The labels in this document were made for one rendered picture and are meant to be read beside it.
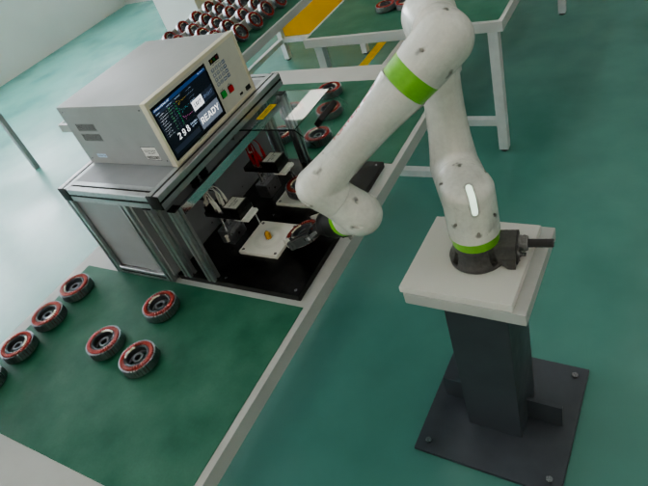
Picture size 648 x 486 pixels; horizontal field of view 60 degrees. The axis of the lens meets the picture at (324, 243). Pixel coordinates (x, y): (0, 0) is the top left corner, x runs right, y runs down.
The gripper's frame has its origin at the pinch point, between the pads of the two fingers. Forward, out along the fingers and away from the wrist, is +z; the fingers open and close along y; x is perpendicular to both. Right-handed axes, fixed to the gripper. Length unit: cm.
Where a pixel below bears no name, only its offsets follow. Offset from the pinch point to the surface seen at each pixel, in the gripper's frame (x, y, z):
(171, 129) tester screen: 45.9, -12.4, 2.1
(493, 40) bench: 1, 157, 39
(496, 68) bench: -12, 158, 46
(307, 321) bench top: -18.0, -20.2, -10.8
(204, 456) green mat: -21, -63, -20
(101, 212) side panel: 40, -37, 32
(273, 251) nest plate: -0.3, -8.2, 8.7
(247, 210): 14.1, -5.2, 12.9
